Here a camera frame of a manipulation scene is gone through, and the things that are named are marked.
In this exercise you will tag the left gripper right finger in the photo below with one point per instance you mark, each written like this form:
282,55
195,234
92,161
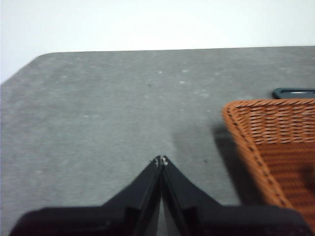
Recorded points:
204,214

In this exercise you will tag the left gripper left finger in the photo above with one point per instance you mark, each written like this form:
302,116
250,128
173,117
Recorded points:
118,211

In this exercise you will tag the brown woven wicker basket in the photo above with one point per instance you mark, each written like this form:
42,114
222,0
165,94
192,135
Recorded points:
278,147

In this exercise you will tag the black flat rectangular tray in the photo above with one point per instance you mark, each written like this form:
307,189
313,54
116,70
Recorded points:
290,93

